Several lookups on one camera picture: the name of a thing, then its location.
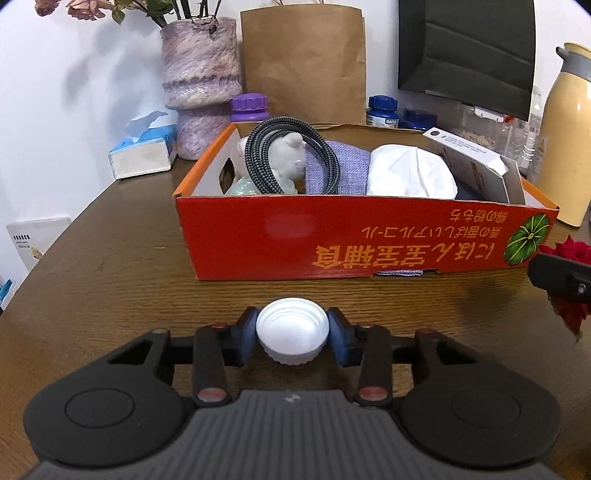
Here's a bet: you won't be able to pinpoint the black paper bag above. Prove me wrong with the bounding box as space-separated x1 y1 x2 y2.
397 0 537 122

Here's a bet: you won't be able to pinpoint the clear food container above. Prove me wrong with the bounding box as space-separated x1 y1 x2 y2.
455 102 506 153

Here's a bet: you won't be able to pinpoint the white board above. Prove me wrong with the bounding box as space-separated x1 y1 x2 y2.
6 216 72 273

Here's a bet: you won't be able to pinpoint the brown paper bag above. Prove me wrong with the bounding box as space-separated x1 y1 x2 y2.
240 0 368 127

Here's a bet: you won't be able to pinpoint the white product box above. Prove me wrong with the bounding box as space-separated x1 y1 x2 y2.
422 128 527 204

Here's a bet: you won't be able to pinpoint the orange cardboard box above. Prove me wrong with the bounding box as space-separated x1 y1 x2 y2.
174 122 560 281

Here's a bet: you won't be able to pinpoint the pink speckled vase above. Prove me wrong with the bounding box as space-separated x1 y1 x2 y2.
160 16 243 161

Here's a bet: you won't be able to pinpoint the dried pink flowers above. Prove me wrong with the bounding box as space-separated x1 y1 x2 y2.
34 0 222 28

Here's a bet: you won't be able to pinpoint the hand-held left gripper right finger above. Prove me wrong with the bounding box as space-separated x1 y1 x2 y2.
329 308 481 407

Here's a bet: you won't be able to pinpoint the white plastic bag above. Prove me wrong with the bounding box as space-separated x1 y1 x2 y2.
367 144 459 200

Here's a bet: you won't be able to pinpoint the yellow thermos jug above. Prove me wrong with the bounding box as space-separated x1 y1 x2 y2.
536 42 591 227

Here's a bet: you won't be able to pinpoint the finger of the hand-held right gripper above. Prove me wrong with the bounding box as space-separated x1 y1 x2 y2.
527 254 591 303

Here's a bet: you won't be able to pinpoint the white and yellow plush toy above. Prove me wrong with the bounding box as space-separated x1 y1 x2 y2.
238 132 308 183

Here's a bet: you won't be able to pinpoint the black braided cable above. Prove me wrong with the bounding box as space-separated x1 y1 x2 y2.
244 116 341 195

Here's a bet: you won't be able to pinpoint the red rose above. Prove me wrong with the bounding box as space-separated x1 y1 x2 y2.
538 235 591 342

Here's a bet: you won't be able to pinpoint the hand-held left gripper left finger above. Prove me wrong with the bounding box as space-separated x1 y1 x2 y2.
107 308 258 407

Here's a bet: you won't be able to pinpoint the clear plastic bottle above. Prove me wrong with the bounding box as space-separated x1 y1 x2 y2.
503 85 544 176

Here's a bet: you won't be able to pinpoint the purple knit pouch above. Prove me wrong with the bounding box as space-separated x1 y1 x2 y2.
302 141 372 195

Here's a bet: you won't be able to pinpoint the blue lid bottle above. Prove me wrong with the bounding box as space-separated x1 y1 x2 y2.
399 108 438 131
366 95 400 128

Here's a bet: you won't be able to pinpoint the iridescent plastic cup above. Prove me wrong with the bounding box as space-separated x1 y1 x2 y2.
224 178 298 197

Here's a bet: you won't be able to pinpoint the white ribbed jar lid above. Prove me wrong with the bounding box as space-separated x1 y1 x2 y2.
255 298 331 367

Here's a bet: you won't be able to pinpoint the purple lid bottle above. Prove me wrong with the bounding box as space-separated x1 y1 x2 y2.
229 92 271 124

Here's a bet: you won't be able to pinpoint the blue tissue box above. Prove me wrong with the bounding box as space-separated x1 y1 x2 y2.
107 110 178 181

